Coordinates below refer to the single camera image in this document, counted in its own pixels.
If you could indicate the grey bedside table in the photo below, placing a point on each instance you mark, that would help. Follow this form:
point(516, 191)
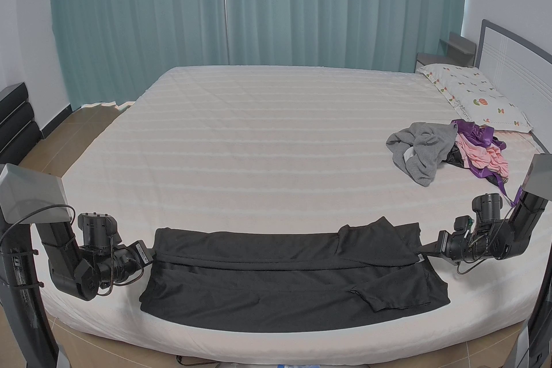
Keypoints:
point(448, 53)

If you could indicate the bed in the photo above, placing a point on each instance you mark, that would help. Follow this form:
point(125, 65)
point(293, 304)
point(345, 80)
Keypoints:
point(258, 133)

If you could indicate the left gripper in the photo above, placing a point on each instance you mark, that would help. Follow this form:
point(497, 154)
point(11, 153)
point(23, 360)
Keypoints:
point(127, 265)

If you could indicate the black chest of drawers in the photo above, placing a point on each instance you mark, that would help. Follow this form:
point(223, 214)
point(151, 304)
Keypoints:
point(17, 124)

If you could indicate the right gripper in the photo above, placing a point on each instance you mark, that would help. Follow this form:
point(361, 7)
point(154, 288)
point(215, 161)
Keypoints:
point(459, 249)

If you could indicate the pile of clothes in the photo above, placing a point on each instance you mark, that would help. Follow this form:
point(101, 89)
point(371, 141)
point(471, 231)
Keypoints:
point(483, 155)

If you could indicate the black T-shirt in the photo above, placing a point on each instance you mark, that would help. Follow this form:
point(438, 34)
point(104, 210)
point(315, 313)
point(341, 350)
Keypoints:
point(280, 284)

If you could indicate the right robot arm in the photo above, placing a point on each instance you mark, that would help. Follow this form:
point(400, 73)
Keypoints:
point(530, 224)

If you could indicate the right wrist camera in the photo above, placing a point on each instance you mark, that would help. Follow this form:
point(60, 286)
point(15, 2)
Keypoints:
point(462, 225)

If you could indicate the grey garment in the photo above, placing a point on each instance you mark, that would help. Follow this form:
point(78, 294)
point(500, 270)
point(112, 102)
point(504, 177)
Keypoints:
point(425, 155)

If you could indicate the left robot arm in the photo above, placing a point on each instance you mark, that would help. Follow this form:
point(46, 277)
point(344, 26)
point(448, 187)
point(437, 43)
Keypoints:
point(56, 262)

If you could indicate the white printed pillow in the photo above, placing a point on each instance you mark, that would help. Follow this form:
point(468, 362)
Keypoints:
point(478, 96)

